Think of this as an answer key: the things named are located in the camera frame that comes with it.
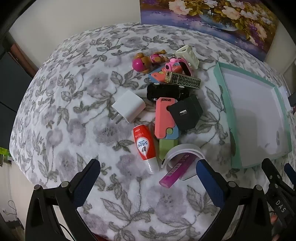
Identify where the white wristband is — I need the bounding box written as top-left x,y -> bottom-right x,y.
161,144 -> 206,180

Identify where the white charger plug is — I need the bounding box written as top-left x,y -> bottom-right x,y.
111,90 -> 146,124

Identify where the red white tube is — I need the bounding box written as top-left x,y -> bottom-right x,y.
133,124 -> 159,175

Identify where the black charger plug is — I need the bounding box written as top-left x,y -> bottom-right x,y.
167,95 -> 204,131

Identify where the black toy car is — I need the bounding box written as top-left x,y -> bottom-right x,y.
147,83 -> 190,101

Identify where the gold patterned lighter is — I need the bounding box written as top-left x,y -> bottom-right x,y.
164,71 -> 201,89

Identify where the cream plastic clip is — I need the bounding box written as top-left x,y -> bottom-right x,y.
175,45 -> 200,69

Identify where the pink kids watch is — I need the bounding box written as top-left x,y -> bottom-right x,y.
165,58 -> 193,77

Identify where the green-rimmed white tray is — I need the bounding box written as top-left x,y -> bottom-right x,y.
213,62 -> 292,169

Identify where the pink puppy toy figure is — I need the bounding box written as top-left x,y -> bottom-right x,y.
132,50 -> 169,74

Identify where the coral toy knife green blade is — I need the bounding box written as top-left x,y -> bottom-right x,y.
154,97 -> 179,160

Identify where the magenta tube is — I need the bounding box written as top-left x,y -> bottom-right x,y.
159,156 -> 196,187

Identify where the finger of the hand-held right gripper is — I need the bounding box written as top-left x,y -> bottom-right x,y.
284,163 -> 296,186
261,158 -> 284,187

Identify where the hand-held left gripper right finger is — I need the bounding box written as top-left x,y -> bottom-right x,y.
196,159 -> 271,241

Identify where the dark cabinet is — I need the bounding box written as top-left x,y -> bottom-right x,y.
0,32 -> 40,167

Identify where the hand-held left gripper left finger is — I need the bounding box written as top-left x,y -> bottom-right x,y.
25,159 -> 101,241

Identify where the grey floral blanket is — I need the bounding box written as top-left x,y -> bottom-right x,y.
9,23 -> 296,241

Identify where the flower painting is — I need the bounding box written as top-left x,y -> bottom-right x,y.
140,0 -> 279,61

